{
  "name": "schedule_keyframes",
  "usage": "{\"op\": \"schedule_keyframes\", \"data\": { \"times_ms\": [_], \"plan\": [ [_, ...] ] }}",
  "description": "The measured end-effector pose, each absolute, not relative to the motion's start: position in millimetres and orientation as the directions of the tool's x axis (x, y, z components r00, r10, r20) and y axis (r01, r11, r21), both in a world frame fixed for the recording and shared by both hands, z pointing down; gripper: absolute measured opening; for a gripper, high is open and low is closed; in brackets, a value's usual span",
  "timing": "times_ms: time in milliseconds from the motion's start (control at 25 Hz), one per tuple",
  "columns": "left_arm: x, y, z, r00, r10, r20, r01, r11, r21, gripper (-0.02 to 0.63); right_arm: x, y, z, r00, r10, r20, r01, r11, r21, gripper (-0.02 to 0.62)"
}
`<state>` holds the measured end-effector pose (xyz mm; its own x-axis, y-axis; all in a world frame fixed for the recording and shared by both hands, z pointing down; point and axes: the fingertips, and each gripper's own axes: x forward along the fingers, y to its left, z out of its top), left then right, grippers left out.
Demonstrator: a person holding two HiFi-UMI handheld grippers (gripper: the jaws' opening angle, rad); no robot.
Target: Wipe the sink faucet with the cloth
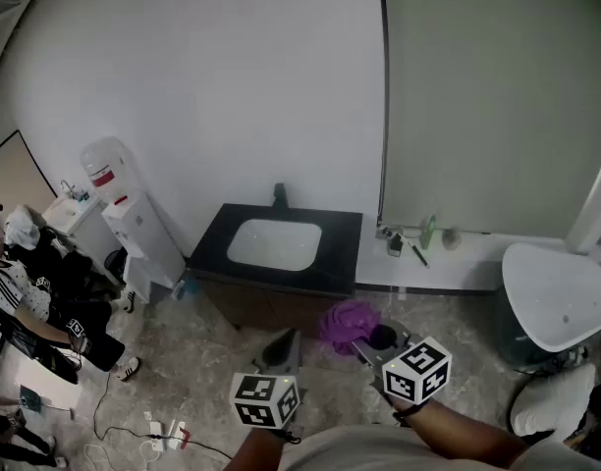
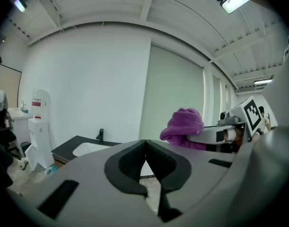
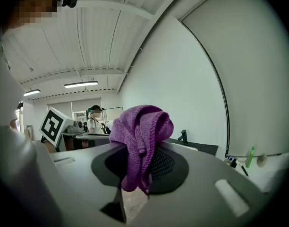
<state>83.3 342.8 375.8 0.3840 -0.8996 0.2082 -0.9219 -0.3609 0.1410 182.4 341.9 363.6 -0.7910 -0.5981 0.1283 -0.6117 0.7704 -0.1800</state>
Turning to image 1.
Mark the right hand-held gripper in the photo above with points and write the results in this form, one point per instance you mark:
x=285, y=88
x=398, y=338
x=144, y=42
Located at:
x=418, y=371

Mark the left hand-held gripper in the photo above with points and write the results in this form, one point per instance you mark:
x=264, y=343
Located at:
x=263, y=400

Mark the purple cloth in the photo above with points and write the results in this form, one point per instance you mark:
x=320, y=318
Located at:
x=347, y=324

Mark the black faucet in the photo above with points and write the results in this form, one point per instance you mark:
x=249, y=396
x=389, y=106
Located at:
x=280, y=196

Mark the person's right forearm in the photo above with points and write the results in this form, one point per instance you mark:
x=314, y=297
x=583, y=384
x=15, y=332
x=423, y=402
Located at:
x=462, y=434

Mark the person's left forearm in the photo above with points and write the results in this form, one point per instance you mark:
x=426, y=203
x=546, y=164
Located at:
x=256, y=452

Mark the small black device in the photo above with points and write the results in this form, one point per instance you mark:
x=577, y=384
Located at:
x=395, y=245

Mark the black vanity cabinet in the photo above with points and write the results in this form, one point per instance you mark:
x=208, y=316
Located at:
x=340, y=253

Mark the person's grey shirt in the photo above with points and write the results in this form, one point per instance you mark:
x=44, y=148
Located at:
x=369, y=452

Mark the white sink basin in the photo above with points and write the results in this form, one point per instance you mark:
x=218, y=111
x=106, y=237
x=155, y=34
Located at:
x=276, y=245

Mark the green bottle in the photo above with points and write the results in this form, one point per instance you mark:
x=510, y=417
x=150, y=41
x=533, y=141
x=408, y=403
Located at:
x=429, y=233

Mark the round beige scrubber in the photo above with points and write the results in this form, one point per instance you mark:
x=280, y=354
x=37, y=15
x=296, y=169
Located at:
x=452, y=239

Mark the white window ledge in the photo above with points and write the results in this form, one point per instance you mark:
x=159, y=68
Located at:
x=477, y=258

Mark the white and red power strip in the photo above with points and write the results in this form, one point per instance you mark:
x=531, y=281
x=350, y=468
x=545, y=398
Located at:
x=179, y=434

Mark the white bag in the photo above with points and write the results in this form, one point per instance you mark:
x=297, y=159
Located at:
x=551, y=400

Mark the white water dispenser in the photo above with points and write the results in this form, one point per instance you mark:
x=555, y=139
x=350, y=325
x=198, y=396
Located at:
x=148, y=243

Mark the black waste bin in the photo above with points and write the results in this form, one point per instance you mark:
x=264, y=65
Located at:
x=115, y=265

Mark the clear red-label water bottle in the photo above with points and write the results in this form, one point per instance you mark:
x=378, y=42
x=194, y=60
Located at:
x=106, y=165

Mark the small chrome tap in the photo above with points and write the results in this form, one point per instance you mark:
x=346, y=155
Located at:
x=67, y=188

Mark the white garment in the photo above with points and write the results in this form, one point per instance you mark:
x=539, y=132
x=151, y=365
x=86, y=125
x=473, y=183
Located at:
x=21, y=228

